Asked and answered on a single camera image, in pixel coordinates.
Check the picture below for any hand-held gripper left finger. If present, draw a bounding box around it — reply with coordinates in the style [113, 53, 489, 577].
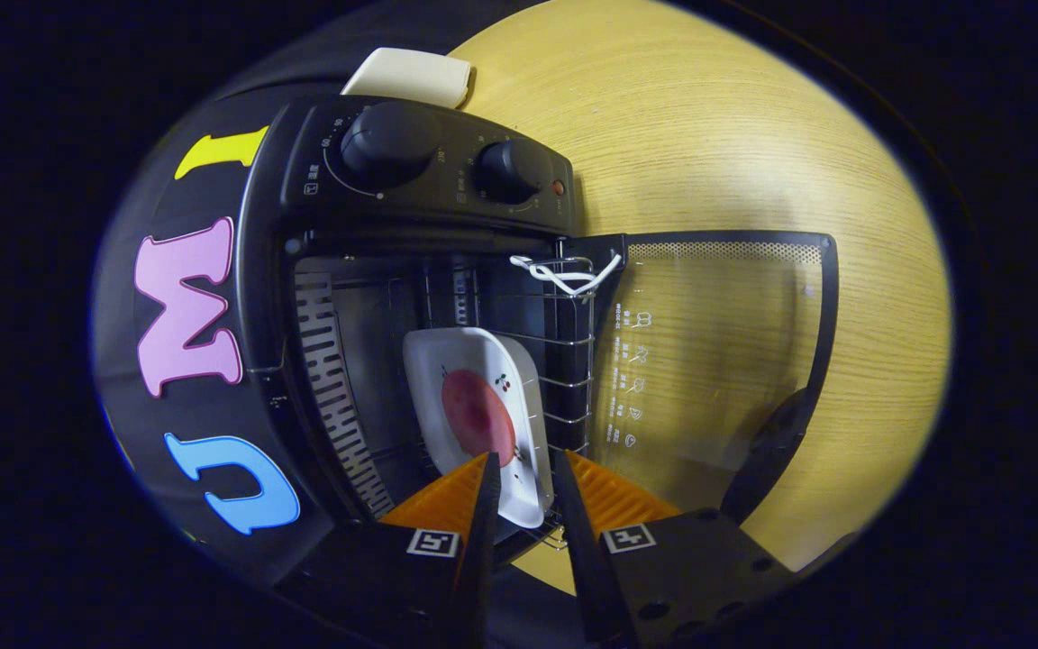
[276, 451, 503, 649]

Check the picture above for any white slot toaster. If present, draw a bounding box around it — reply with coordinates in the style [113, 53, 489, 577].
[341, 47, 474, 110]

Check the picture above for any white square plate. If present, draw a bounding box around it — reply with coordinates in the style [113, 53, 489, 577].
[401, 326, 557, 530]

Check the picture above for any round pink meat slice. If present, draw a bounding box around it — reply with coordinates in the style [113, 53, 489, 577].
[441, 368, 518, 468]

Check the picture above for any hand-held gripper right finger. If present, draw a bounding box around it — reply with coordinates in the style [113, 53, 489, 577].
[552, 448, 800, 649]

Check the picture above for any white string tie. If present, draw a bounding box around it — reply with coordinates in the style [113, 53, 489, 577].
[509, 253, 624, 297]

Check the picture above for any black toaster oven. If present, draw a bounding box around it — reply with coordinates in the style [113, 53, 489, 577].
[235, 95, 841, 578]

